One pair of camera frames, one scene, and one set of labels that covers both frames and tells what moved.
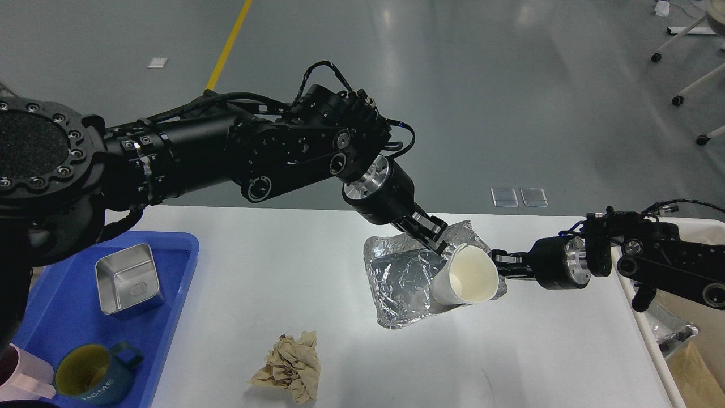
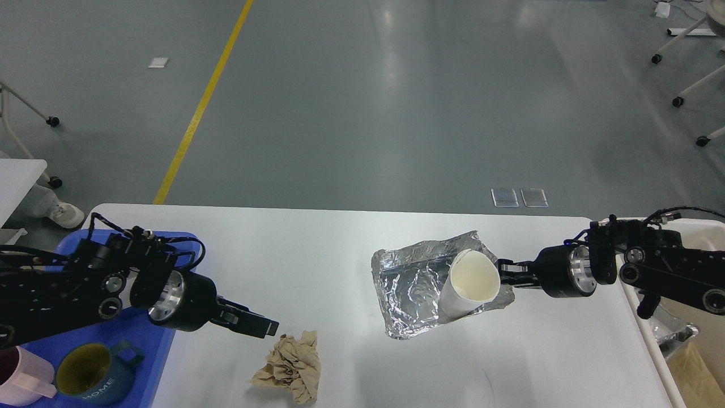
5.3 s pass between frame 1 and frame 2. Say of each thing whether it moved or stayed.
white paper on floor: stayed
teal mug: stayed
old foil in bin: stayed
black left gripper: moved
